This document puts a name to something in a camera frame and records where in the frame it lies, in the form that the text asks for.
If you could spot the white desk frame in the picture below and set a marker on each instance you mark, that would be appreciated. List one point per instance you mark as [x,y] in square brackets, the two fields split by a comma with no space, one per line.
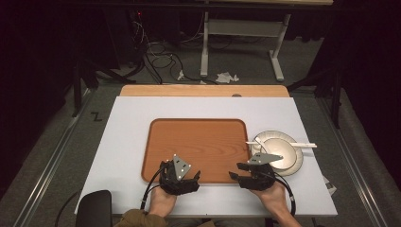
[242,27]

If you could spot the cream ceramic plate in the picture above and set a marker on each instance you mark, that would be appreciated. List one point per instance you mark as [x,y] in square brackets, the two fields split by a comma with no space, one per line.
[293,168]

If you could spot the aluminium floor rail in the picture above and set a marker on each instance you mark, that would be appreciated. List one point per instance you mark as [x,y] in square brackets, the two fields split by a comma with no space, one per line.
[353,164]
[47,176]

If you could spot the cream ceramic bowl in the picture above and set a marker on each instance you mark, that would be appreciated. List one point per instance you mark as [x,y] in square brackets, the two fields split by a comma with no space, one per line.
[282,151]

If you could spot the brown wooden tray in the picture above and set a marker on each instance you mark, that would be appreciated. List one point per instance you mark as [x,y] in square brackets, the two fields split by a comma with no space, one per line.
[201,145]

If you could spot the black metal stand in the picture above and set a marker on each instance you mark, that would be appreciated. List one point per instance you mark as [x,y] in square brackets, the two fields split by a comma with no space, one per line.
[336,101]
[77,91]

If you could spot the white board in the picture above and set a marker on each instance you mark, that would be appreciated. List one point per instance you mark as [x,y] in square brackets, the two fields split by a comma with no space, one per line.
[132,126]

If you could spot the person's right hand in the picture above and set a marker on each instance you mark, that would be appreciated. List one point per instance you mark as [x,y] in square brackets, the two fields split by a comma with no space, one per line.
[272,197]

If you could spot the person's left hand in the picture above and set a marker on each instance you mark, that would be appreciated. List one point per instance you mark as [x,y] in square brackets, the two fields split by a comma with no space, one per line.
[161,201]

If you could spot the white spoon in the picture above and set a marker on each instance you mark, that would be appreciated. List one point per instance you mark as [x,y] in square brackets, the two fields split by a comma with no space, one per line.
[260,142]

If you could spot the black chair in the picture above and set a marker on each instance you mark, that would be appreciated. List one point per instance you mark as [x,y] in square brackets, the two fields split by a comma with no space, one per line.
[94,209]

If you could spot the white chopsticks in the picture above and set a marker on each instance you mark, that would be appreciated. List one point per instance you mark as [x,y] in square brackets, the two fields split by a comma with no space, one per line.
[304,145]

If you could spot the crumpled white paper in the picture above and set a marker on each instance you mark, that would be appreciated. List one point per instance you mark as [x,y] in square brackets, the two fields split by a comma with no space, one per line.
[225,77]

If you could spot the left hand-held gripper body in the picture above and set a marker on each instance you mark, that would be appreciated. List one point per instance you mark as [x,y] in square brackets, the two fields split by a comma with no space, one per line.
[171,184]

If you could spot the small white paper scrap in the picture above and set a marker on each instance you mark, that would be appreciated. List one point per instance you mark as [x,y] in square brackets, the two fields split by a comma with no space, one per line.
[180,75]

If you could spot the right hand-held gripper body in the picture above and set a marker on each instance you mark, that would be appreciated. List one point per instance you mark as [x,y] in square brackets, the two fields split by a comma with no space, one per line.
[260,178]

